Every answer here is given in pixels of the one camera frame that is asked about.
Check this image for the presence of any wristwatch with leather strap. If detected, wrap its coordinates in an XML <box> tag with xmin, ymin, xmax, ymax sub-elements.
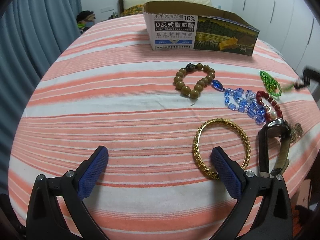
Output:
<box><xmin>258</xmin><ymin>118</ymin><xmax>291</xmax><ymax>178</ymax></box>

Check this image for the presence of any dark plush toy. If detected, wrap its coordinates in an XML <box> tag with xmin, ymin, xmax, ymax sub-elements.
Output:
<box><xmin>76</xmin><ymin>10</ymin><xmax>95</xmax><ymax>34</ymax></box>

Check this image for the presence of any printed cardboard box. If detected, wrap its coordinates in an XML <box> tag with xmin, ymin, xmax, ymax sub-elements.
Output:
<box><xmin>143</xmin><ymin>1</ymin><xmax>259</xmax><ymax>56</ymax></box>

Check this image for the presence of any white wardrobe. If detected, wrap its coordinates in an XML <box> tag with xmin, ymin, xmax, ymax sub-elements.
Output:
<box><xmin>232</xmin><ymin>0</ymin><xmax>319</xmax><ymax>73</ymax></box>

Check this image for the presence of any green bead bracelet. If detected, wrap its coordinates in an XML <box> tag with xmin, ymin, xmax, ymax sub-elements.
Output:
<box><xmin>259</xmin><ymin>70</ymin><xmax>283</xmax><ymax>97</ymax></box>

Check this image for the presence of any brown wooden bead bracelet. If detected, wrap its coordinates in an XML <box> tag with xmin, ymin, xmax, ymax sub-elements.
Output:
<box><xmin>173</xmin><ymin>63</ymin><xmax>217</xmax><ymax>100</ymax></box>

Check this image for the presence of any pink striped bed sheet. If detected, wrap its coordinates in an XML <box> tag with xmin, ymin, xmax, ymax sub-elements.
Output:
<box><xmin>7</xmin><ymin>13</ymin><xmax>320</xmax><ymax>240</ymax></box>

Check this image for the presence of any red bead bracelet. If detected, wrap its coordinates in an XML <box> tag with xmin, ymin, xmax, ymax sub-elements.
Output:
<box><xmin>255</xmin><ymin>90</ymin><xmax>284</xmax><ymax>124</ymax></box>

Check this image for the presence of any blue curtain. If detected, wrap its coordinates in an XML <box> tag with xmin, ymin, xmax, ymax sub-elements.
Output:
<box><xmin>1</xmin><ymin>0</ymin><xmax>81</xmax><ymax>194</ymax></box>

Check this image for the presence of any gold bangle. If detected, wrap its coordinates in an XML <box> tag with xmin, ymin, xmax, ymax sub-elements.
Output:
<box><xmin>193</xmin><ymin>118</ymin><xmax>251</xmax><ymax>180</ymax></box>

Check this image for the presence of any blue glass bead necklace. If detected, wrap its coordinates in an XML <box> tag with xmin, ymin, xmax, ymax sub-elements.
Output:
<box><xmin>211</xmin><ymin>79</ymin><xmax>267</xmax><ymax>126</ymax></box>

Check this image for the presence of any yellow floral blanket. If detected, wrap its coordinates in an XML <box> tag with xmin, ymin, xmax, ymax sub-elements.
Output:
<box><xmin>120</xmin><ymin>4</ymin><xmax>144</xmax><ymax>17</ymax></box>

